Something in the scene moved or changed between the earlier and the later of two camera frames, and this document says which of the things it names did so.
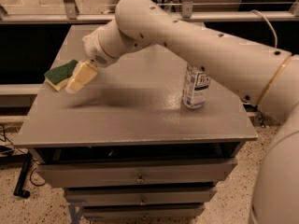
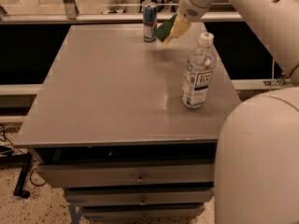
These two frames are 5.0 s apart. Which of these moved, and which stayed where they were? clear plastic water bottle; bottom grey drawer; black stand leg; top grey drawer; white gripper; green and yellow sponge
Moved: green and yellow sponge; white gripper
Stayed: clear plastic water bottle; black stand leg; top grey drawer; bottom grey drawer
